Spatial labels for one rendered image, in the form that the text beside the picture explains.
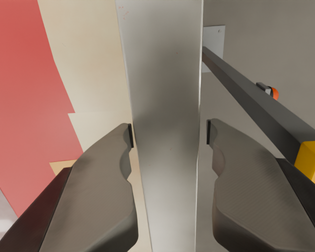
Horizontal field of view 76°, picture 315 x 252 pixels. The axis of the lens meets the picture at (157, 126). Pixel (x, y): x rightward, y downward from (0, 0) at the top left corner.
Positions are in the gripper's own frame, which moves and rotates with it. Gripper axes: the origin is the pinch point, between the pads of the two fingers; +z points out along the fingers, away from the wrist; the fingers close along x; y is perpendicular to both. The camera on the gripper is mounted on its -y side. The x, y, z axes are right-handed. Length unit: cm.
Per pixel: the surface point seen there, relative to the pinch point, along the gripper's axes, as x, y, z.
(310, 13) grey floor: 69, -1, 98
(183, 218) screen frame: 0.8, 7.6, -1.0
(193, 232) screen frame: 1.5, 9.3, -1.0
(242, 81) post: 18.8, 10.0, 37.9
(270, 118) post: 17.0, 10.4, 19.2
